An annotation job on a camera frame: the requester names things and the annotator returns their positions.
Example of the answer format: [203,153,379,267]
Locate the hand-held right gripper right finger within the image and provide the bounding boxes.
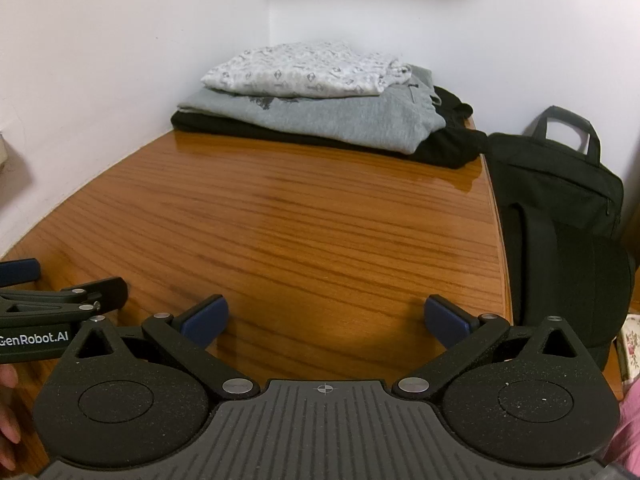
[392,296,578,401]

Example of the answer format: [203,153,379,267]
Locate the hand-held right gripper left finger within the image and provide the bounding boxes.
[75,295,256,401]

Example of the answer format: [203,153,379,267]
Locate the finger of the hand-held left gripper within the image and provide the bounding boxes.
[0,277,129,328]
[0,258,42,288]

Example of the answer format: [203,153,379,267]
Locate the white patterned garment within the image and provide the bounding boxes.
[200,40,414,100]

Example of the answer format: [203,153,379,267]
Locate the person's left hand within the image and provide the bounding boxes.
[0,364,23,463]

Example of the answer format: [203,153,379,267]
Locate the black bag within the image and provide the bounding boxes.
[482,106,637,374]

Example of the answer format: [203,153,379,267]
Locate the black folded garment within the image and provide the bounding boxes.
[170,85,489,170]

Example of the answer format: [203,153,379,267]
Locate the floral cloth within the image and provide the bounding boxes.
[615,314,640,392]

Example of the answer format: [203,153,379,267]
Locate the pink clothing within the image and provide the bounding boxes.
[602,380,640,467]

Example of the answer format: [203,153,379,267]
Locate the grey printed sweatshirt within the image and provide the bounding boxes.
[177,64,447,156]

